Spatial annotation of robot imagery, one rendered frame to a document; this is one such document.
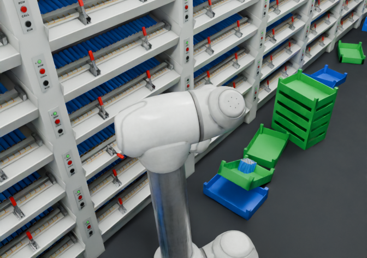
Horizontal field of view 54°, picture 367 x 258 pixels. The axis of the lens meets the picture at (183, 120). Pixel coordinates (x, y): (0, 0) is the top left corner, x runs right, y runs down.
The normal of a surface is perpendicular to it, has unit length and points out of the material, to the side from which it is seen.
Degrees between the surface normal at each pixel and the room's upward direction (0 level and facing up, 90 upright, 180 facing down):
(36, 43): 90
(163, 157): 90
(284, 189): 0
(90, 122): 22
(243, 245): 5
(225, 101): 46
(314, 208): 0
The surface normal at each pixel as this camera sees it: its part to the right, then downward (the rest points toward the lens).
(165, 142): 0.24, 0.55
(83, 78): 0.26, -0.60
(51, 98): 0.76, 0.38
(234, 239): 0.05, -0.82
